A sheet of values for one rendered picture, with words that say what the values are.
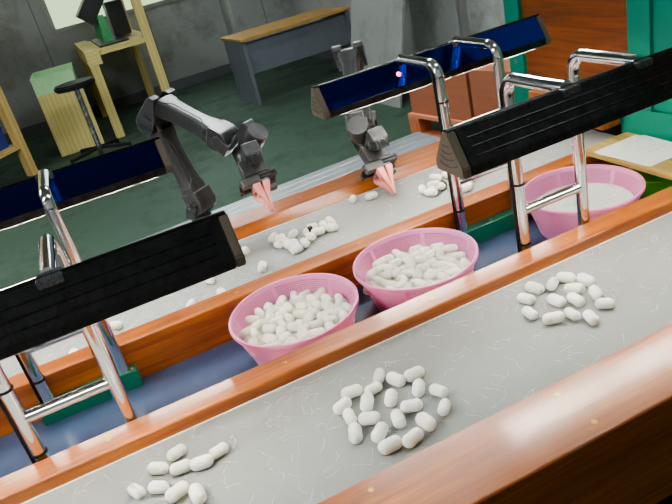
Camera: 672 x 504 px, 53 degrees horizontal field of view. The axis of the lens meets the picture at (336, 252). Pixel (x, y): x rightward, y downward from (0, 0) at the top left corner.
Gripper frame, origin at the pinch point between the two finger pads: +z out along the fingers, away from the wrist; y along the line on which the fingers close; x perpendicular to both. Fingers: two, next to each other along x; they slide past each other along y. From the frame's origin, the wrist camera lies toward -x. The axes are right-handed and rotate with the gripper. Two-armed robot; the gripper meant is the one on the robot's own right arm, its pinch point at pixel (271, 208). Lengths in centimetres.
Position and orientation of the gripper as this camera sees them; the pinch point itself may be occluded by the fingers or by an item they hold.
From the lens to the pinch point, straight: 173.3
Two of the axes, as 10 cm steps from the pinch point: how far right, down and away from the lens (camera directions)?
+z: 4.4, 8.2, -3.8
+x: -0.8, 4.5, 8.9
